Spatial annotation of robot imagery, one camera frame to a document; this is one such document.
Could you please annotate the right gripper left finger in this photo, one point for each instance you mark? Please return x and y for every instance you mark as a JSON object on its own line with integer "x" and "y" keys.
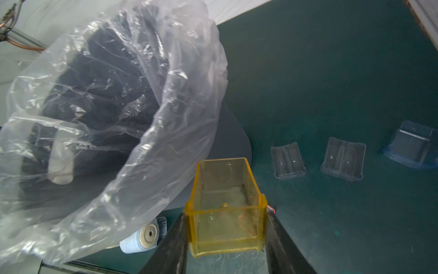
{"x": 170, "y": 256}

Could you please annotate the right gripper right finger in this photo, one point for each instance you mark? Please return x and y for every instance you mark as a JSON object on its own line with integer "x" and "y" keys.
{"x": 283, "y": 255}

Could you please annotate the light blue pencil sharpener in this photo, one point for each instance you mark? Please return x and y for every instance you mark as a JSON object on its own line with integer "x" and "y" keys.
{"x": 147, "y": 238}

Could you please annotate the yellow tinted sharpener tray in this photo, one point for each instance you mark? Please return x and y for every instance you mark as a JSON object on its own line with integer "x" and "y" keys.
{"x": 226, "y": 211}

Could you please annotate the clear sharpener tray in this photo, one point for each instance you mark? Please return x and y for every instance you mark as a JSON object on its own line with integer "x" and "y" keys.
{"x": 288, "y": 162}
{"x": 344, "y": 159}

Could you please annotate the blue tinted sharpener tray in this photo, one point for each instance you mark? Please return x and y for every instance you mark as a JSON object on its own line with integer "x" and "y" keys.
{"x": 414, "y": 145}

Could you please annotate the grey trash bin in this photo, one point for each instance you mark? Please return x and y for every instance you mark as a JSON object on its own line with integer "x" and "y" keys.
{"x": 230, "y": 141}

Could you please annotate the clear plastic bin liner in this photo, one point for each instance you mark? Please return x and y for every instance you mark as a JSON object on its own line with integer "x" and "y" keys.
{"x": 106, "y": 127}

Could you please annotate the green mat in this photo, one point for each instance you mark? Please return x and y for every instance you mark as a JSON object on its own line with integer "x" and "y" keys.
{"x": 305, "y": 71}

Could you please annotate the bronze mug tree stand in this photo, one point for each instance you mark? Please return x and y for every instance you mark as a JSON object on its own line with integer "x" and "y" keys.
{"x": 12, "y": 35}

